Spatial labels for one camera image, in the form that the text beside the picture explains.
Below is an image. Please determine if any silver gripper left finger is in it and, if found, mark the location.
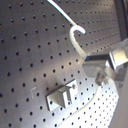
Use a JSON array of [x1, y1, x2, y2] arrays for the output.
[[82, 59, 128, 85]]

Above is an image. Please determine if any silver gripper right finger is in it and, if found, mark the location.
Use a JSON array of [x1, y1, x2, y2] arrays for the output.
[[109, 39, 128, 70]]

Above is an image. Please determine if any white cable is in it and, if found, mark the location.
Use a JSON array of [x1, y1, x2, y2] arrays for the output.
[[46, 0, 105, 128]]

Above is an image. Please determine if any metal cable clip fixture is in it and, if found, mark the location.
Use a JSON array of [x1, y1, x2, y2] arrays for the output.
[[46, 79, 78, 111]]

